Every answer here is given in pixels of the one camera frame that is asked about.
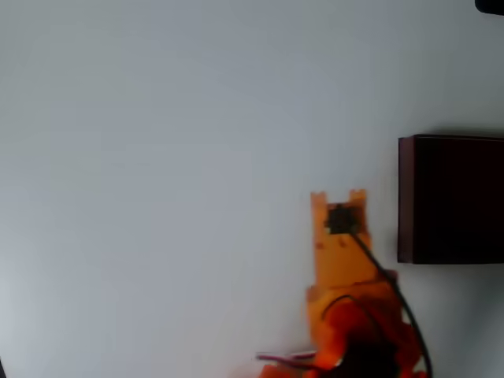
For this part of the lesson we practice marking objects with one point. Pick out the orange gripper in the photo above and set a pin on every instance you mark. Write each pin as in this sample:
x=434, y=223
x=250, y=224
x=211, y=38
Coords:
x=342, y=257

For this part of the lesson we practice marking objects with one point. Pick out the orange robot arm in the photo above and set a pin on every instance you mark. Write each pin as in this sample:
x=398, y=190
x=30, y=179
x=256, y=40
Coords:
x=354, y=338

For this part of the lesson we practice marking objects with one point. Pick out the dark brown box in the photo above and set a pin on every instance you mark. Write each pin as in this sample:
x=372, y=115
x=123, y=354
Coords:
x=453, y=201

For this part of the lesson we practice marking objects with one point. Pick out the black object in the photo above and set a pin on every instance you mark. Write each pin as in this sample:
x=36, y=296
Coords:
x=490, y=6

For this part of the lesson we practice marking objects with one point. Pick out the small black camera module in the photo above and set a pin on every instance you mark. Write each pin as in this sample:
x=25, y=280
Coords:
x=342, y=219

